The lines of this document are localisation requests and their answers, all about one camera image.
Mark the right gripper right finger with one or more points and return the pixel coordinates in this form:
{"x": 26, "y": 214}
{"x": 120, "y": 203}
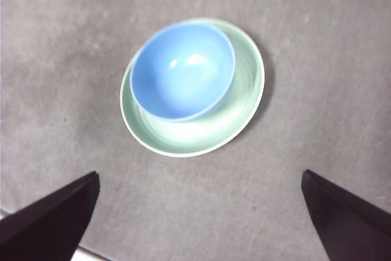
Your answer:
{"x": 354, "y": 224}

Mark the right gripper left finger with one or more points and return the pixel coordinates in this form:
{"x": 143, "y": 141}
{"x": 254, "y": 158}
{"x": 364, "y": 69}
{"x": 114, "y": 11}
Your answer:
{"x": 46, "y": 227}

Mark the green round plate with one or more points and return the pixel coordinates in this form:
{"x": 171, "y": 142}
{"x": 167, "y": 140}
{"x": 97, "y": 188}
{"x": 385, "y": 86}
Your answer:
{"x": 195, "y": 137}

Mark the blue ribbed bowl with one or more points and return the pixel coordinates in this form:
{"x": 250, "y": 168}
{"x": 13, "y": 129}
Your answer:
{"x": 183, "y": 71}

